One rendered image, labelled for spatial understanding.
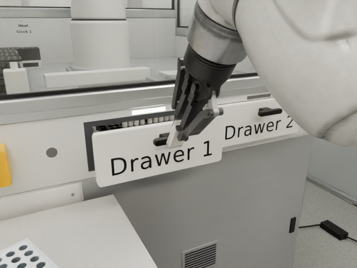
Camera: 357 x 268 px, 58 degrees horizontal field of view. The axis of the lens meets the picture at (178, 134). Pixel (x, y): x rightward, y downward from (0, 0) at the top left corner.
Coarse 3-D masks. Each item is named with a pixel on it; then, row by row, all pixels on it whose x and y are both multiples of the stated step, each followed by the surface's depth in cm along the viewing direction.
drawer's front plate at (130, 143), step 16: (128, 128) 63; (144, 128) 64; (160, 128) 65; (208, 128) 71; (96, 144) 60; (112, 144) 62; (128, 144) 63; (144, 144) 65; (192, 144) 70; (96, 160) 61; (128, 160) 64; (144, 160) 66; (192, 160) 72; (208, 160) 74; (96, 176) 63; (112, 176) 64; (128, 176) 65; (144, 176) 67
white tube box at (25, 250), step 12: (24, 240) 52; (0, 252) 49; (12, 252) 50; (24, 252) 49; (36, 252) 49; (0, 264) 47; (12, 264) 47; (24, 264) 47; (36, 264) 47; (48, 264) 47
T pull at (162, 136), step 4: (168, 132) 66; (160, 136) 65; (164, 136) 64; (156, 140) 62; (160, 140) 62; (164, 140) 63; (184, 140) 65; (156, 144) 62; (160, 144) 62; (164, 144) 63
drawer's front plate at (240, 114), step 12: (228, 108) 80; (240, 108) 82; (252, 108) 84; (228, 120) 81; (240, 120) 83; (252, 120) 85; (264, 120) 87; (276, 120) 89; (288, 120) 91; (228, 132) 83; (240, 132) 84; (252, 132) 86; (264, 132) 88; (276, 132) 90; (288, 132) 93; (228, 144) 84
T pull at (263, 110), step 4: (260, 108) 84; (264, 108) 84; (268, 108) 84; (276, 108) 83; (280, 108) 84; (260, 112) 81; (264, 112) 81; (268, 112) 82; (272, 112) 82; (276, 112) 83; (280, 112) 84
